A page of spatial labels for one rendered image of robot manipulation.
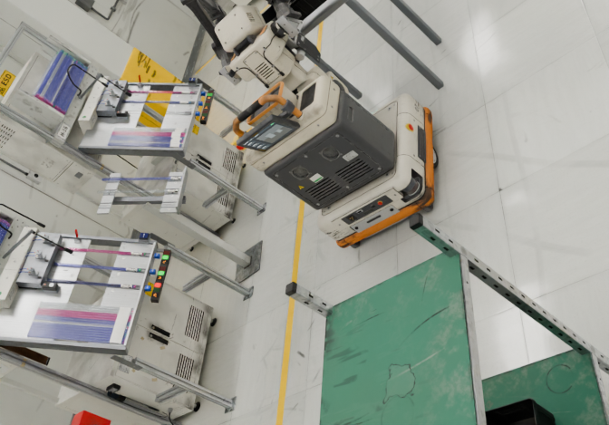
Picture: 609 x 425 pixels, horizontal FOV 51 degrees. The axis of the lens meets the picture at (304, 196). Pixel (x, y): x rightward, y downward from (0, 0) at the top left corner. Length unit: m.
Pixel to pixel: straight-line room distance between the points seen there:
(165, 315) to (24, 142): 1.53
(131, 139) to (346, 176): 1.82
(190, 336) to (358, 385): 2.61
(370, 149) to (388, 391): 1.67
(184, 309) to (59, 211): 2.23
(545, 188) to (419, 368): 1.55
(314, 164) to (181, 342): 1.54
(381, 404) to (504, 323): 1.22
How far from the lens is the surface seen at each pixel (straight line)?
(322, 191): 3.26
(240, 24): 3.15
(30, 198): 6.02
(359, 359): 1.64
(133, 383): 3.83
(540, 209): 2.84
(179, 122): 4.54
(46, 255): 3.86
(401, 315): 1.59
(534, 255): 2.74
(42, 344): 3.62
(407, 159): 3.15
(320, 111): 2.87
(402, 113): 3.38
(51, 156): 4.69
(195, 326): 4.18
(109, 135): 4.58
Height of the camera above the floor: 2.00
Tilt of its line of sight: 28 degrees down
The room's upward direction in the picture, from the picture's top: 55 degrees counter-clockwise
